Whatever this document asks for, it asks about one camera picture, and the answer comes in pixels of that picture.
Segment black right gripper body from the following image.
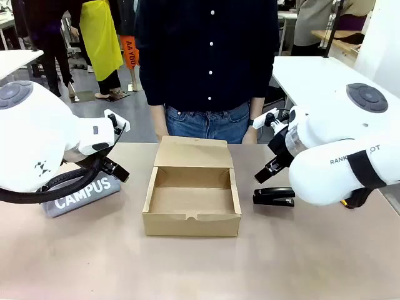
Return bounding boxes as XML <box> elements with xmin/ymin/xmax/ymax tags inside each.
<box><xmin>267</xmin><ymin>129</ymin><xmax>295</xmax><ymax>165</ymax></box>

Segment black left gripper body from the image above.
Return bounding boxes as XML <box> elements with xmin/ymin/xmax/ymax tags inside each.
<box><xmin>98</xmin><ymin>155</ymin><xmax>122</xmax><ymax>176</ymax></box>

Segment black stapler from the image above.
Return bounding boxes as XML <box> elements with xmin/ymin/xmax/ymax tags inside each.
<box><xmin>252</xmin><ymin>186</ymin><xmax>296</xmax><ymax>208</ymax></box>

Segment person's right forearm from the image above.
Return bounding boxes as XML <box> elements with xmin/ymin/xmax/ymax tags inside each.
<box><xmin>149</xmin><ymin>104</ymin><xmax>167</xmax><ymax>134</ymax></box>

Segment person's left forearm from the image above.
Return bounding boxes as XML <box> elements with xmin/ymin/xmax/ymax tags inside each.
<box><xmin>248</xmin><ymin>96</ymin><xmax>267</xmax><ymax>120</ymax></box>

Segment brown cardboard box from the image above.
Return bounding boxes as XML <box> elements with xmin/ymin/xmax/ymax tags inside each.
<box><xmin>141</xmin><ymin>135</ymin><xmax>243</xmax><ymax>238</ymax></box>

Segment person's left hand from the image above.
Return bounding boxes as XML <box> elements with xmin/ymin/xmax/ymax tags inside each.
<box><xmin>242</xmin><ymin>124</ymin><xmax>259</xmax><ymax>145</ymax></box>

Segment person's right hand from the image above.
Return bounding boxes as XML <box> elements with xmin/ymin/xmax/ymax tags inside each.
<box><xmin>154</xmin><ymin>124</ymin><xmax>169</xmax><ymax>144</ymax></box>

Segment grey CAMPUS pencil case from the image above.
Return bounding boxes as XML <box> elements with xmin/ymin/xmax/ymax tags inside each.
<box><xmin>42</xmin><ymin>170</ymin><xmax>121</xmax><ymax>219</ymax></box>

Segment dark floor mat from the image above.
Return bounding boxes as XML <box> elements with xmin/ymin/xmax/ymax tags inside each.
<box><xmin>69</xmin><ymin>90</ymin><xmax>96</xmax><ymax>103</ymax></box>

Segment large white table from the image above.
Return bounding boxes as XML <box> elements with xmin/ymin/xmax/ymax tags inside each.
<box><xmin>271</xmin><ymin>55</ymin><xmax>378</xmax><ymax>109</ymax></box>

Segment blue denim jeans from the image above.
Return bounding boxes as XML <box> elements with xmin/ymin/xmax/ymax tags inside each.
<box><xmin>164</xmin><ymin>101</ymin><xmax>251</xmax><ymax>144</ymax></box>

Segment orange printed cloth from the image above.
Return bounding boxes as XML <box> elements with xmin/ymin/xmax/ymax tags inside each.
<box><xmin>119</xmin><ymin>34</ymin><xmax>139</xmax><ymax>70</ymax></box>

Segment dark navy button shirt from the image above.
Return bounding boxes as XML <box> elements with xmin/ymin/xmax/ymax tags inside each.
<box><xmin>134</xmin><ymin>0</ymin><xmax>281</xmax><ymax>113</ymax></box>

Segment wooden workbench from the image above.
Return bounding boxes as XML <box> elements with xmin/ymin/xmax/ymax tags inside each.
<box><xmin>311</xmin><ymin>29</ymin><xmax>366</xmax><ymax>58</ymax></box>

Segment person in yellow apron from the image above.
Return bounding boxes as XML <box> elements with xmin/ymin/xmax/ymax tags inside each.
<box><xmin>79</xmin><ymin>0</ymin><xmax>131</xmax><ymax>100</ymax></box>

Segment person in grey top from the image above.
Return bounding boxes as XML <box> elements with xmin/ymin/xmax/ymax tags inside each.
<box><xmin>292</xmin><ymin>0</ymin><xmax>336</xmax><ymax>58</ymax></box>

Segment black vertical pole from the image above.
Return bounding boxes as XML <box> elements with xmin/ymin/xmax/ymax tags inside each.
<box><xmin>322</xmin><ymin>0</ymin><xmax>345</xmax><ymax>59</ymax></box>

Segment person in black clothes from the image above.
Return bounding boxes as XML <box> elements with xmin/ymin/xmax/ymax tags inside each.
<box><xmin>30</xmin><ymin>0</ymin><xmax>83</xmax><ymax>98</ymax></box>

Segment white side table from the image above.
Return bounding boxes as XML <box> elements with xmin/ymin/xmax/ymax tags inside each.
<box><xmin>0</xmin><ymin>49</ymin><xmax>45</xmax><ymax>81</ymax></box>

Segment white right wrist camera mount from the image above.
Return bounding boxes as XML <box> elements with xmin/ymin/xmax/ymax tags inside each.
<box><xmin>252</xmin><ymin>107</ymin><xmax>289</xmax><ymax>131</ymax></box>

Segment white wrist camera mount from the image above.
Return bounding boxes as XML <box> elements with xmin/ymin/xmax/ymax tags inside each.
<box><xmin>103</xmin><ymin>109</ymin><xmax>131</xmax><ymax>136</ymax></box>
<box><xmin>252</xmin><ymin>107</ymin><xmax>289</xmax><ymax>131</ymax></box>

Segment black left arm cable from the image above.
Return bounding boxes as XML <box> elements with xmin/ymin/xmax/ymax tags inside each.
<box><xmin>0</xmin><ymin>142</ymin><xmax>117</xmax><ymax>204</ymax></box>

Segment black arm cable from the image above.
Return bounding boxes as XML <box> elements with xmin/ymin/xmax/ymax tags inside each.
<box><xmin>341</xmin><ymin>186</ymin><xmax>373</xmax><ymax>210</ymax></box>
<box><xmin>0</xmin><ymin>142</ymin><xmax>117</xmax><ymax>204</ymax></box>

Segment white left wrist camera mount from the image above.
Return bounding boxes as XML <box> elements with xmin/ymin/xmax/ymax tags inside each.
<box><xmin>103</xmin><ymin>109</ymin><xmax>131</xmax><ymax>136</ymax></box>

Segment black strap on arm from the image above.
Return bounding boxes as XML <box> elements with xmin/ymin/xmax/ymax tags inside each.
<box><xmin>346</xmin><ymin>151</ymin><xmax>389</xmax><ymax>190</ymax></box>

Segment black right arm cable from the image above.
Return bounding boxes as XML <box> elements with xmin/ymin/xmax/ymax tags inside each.
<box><xmin>341</xmin><ymin>186</ymin><xmax>373</xmax><ymax>210</ymax></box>

